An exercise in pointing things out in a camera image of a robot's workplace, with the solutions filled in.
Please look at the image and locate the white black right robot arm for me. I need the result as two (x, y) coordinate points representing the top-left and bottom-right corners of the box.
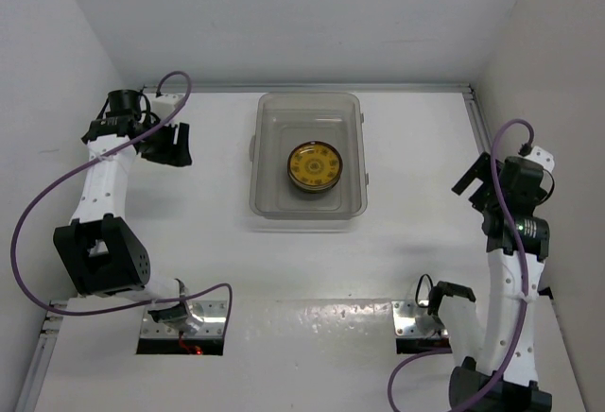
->
(428, 146), (554, 411)

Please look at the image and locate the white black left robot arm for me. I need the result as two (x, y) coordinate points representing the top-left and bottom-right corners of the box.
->
(53, 90), (203, 335)

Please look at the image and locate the clear plastic bin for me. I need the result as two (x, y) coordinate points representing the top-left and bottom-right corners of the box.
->
(249, 92), (368, 220)

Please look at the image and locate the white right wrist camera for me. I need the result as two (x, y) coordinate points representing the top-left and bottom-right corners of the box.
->
(519, 145), (555, 173)

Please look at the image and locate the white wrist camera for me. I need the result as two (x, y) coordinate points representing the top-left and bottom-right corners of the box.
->
(150, 94), (183, 117)
(519, 145), (555, 173)

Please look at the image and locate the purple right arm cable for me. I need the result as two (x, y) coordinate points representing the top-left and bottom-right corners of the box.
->
(387, 118), (538, 412)

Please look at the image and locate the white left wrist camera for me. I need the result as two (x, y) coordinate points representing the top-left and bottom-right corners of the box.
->
(150, 94), (183, 117)

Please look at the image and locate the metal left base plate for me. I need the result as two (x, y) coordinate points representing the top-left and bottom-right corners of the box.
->
(140, 300), (228, 340)

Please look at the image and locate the metal base plate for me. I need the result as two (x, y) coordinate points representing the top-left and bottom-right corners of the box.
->
(391, 300), (448, 340)
(140, 300), (228, 340)

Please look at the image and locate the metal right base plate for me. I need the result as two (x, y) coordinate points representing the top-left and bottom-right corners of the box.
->
(391, 300), (448, 340)

